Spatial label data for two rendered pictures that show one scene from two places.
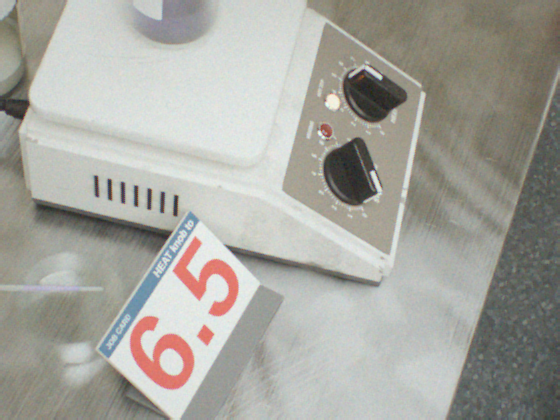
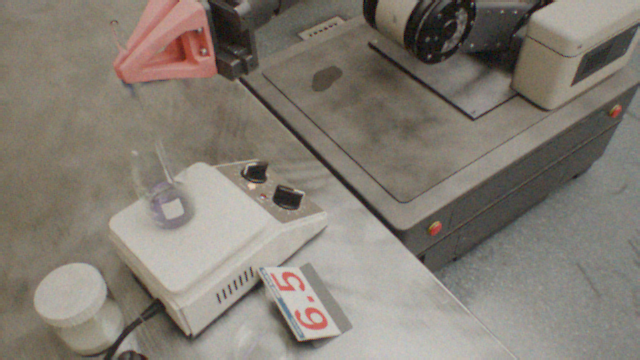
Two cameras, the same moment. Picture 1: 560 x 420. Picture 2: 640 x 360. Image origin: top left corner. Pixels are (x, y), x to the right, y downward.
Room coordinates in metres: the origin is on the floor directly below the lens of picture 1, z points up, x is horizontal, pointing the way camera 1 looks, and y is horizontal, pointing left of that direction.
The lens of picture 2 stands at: (0.05, 0.21, 1.27)
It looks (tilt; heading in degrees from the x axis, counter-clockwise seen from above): 49 degrees down; 316
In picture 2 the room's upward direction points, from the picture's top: 3 degrees counter-clockwise
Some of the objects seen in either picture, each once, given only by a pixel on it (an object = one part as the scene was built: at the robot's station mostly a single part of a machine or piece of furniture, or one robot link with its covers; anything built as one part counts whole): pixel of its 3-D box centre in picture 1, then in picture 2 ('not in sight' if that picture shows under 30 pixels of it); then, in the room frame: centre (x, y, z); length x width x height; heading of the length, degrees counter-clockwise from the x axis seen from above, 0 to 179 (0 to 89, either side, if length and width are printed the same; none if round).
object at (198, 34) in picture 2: not in sight; (158, 41); (0.42, 0.03, 1.01); 0.09 x 0.07 x 0.07; 93
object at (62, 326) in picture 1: (70, 307); (261, 347); (0.26, 0.09, 0.76); 0.06 x 0.06 x 0.02
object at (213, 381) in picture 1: (195, 321); (304, 297); (0.26, 0.03, 0.77); 0.09 x 0.06 x 0.04; 163
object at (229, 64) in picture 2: not in sight; (173, 50); (0.40, 0.02, 1.01); 0.09 x 0.07 x 0.07; 93
